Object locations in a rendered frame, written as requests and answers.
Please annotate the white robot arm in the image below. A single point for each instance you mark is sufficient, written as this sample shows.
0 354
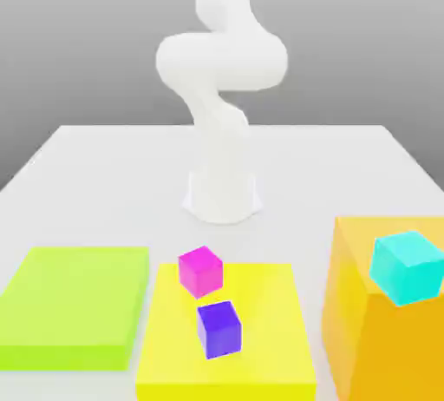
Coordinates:
222 60

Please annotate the small magenta cube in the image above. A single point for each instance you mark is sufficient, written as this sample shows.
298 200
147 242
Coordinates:
201 272

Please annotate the small purple cube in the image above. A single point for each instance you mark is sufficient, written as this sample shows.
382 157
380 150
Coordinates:
219 331

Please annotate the small cyan cube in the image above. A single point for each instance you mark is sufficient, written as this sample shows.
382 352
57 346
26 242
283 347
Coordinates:
406 269

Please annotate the large yellow box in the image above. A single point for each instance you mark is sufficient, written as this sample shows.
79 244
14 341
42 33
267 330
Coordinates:
270 338

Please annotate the large lime green box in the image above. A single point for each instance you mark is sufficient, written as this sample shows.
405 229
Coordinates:
73 300

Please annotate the large orange box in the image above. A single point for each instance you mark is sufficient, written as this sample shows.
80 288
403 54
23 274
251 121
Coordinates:
392 349

